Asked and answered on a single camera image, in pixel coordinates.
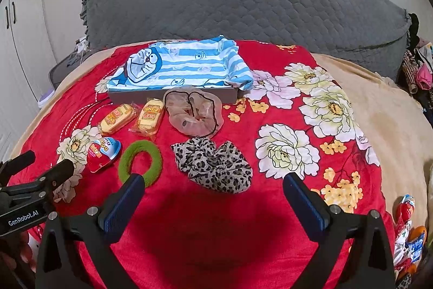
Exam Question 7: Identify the blue orange snack packet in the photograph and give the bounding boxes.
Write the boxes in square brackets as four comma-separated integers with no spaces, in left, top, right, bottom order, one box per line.
[406,226,427,262]

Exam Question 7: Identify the green fuzzy ring scrunchie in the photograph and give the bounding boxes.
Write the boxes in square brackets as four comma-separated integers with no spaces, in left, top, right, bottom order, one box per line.
[118,140,163,188]

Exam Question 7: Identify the purple trash bin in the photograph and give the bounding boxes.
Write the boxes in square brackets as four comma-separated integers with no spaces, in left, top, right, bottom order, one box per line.
[37,89,56,108]

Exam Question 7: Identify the red egg-shaped candy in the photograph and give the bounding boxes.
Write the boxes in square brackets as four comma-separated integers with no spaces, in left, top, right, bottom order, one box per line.
[87,137,122,173]
[396,194,416,225]

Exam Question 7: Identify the white wardrobe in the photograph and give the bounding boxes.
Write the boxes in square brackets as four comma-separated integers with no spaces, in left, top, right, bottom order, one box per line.
[0,0,58,161]

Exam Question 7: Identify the leopard print scrunchie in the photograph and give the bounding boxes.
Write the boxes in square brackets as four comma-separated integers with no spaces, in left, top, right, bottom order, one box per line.
[171,137,254,192]

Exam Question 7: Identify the pile of clothes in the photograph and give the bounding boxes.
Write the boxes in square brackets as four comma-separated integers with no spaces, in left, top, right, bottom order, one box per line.
[397,13,433,127]

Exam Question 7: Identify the red floral blanket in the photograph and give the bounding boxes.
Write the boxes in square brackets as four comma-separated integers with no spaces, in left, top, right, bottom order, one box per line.
[7,40,396,289]

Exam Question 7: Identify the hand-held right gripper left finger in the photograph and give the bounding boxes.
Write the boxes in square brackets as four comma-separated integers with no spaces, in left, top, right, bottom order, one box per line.
[35,173,146,289]

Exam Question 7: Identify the blue striped cartoon cloth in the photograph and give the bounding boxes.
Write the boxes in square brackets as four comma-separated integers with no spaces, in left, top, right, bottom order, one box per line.
[107,35,254,93]

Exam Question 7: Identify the beige sheer scrunchie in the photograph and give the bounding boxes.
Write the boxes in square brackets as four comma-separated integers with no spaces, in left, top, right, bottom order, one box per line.
[163,87,224,138]

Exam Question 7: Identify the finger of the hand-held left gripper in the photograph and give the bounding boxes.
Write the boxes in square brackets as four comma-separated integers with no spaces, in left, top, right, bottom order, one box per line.
[18,160,75,200]
[0,150,36,176]

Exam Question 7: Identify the grey bedside table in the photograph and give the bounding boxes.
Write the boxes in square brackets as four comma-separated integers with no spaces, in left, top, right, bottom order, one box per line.
[49,54,92,90]

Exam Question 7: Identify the yellow snack packet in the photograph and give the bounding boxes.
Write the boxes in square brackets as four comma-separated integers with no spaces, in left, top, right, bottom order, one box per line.
[129,99,166,137]
[97,102,137,136]

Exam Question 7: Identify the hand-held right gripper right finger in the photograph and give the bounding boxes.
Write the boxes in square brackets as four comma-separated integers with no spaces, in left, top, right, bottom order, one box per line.
[283,173,396,289]

